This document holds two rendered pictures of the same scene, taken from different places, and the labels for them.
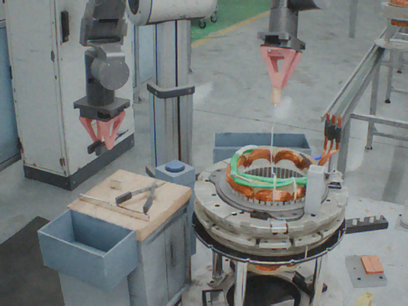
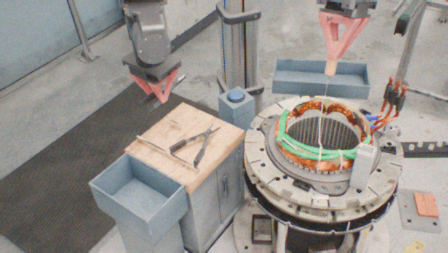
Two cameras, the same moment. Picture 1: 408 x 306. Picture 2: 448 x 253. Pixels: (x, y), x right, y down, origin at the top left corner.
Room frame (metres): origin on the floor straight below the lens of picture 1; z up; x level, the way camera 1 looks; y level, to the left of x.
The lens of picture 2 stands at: (0.36, -0.06, 1.71)
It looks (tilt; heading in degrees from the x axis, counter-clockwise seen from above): 42 degrees down; 11
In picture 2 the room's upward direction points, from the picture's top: 3 degrees counter-clockwise
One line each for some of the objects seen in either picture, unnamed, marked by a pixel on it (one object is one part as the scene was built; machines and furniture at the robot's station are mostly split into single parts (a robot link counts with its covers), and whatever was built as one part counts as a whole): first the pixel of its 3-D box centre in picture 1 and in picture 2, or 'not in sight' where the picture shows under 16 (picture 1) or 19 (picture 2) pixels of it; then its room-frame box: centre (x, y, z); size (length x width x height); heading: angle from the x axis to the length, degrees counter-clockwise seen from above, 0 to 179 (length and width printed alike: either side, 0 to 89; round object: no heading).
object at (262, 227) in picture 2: (215, 299); (262, 228); (0.95, -0.02, 0.83); 0.05 x 0.04 x 0.02; 5
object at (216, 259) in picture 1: (217, 245); not in sight; (1.06, -0.03, 0.91); 0.02 x 0.02 x 0.21
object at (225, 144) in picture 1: (259, 189); (315, 111); (1.30, -0.14, 0.92); 0.25 x 0.11 x 0.28; 89
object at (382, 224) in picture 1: (363, 224); (421, 149); (1.32, -0.46, 0.79); 0.15 x 0.05 x 0.02; 98
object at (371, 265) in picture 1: (372, 264); (426, 205); (1.10, -0.43, 0.80); 0.07 x 0.05 x 0.01; 0
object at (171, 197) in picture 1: (129, 202); (186, 143); (1.00, 0.16, 1.05); 0.20 x 0.19 x 0.02; 153
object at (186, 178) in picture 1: (176, 213); (237, 131); (1.21, 0.08, 0.91); 0.07 x 0.07 x 0.25; 45
